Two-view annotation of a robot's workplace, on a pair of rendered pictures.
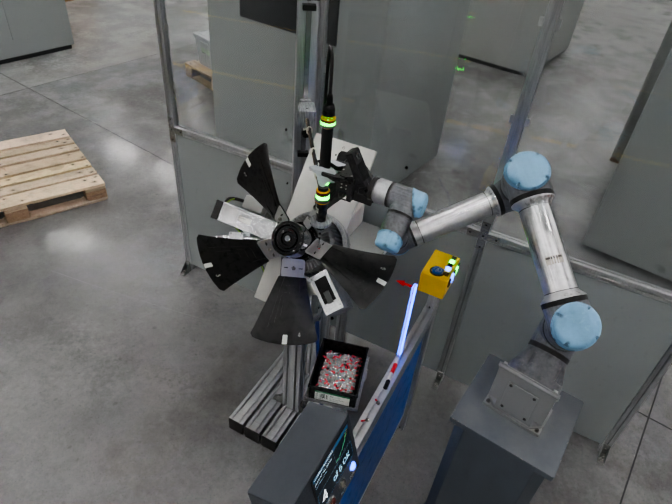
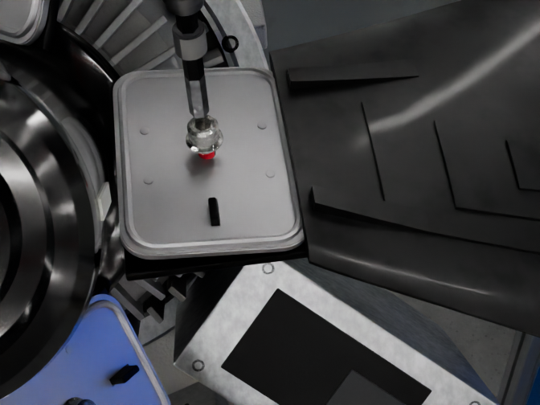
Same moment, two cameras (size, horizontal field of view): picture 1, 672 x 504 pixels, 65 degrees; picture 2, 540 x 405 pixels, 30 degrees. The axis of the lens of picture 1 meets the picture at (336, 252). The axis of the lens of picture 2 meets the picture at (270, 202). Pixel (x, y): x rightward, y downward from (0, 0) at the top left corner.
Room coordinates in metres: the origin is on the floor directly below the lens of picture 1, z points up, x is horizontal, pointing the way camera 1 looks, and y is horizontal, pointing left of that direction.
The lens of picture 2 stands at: (1.19, 0.16, 1.46)
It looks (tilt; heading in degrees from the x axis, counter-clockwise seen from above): 52 degrees down; 331
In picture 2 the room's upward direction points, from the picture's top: 4 degrees counter-clockwise
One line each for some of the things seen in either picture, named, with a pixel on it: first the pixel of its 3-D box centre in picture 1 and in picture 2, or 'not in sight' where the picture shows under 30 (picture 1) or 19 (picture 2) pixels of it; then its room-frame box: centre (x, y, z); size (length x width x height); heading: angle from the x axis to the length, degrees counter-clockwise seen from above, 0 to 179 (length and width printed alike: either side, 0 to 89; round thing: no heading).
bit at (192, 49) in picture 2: not in sight; (192, 57); (1.41, 0.06, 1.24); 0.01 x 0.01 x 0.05
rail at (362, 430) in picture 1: (389, 382); not in sight; (1.17, -0.23, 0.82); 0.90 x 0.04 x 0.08; 156
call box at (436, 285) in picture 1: (438, 275); not in sight; (1.53, -0.39, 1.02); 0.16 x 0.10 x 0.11; 156
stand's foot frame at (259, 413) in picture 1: (302, 396); not in sight; (1.65, 0.10, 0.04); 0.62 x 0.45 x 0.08; 156
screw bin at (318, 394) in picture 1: (338, 372); not in sight; (1.18, -0.05, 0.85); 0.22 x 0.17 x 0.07; 171
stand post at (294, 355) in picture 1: (294, 354); not in sight; (1.56, 0.14, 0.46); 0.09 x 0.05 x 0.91; 66
